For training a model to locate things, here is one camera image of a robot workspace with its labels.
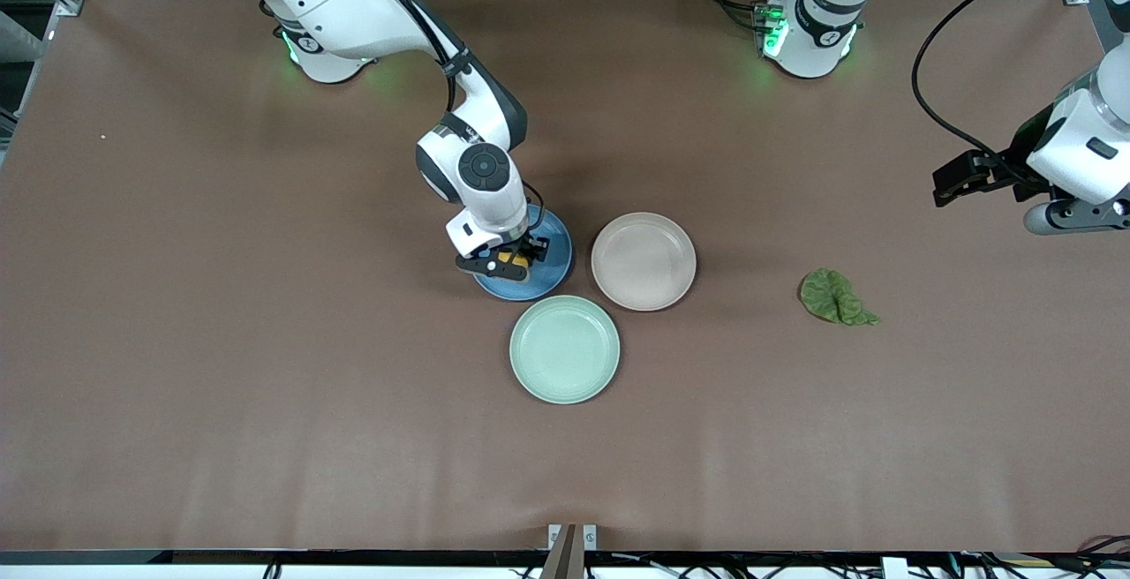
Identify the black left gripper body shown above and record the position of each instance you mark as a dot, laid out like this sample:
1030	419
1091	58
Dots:
1013	161

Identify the yellow lemon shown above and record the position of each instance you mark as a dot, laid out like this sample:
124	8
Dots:
515	258

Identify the green lettuce leaf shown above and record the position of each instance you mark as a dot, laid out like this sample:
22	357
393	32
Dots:
830	295

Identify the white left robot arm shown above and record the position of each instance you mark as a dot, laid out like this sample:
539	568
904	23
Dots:
812	32

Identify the blue plate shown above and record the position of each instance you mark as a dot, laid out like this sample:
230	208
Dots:
552	277

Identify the pale green plate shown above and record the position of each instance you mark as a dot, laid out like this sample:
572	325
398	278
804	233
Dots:
565	349

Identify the beige plate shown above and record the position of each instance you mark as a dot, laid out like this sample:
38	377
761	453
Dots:
644	261

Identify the small white box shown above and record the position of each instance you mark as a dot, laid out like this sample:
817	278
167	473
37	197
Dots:
894	568

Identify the silver mount bracket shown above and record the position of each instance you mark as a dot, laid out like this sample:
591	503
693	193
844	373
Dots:
590	537

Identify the brown camera post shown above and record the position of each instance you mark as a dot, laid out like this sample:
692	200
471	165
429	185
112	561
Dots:
565	557

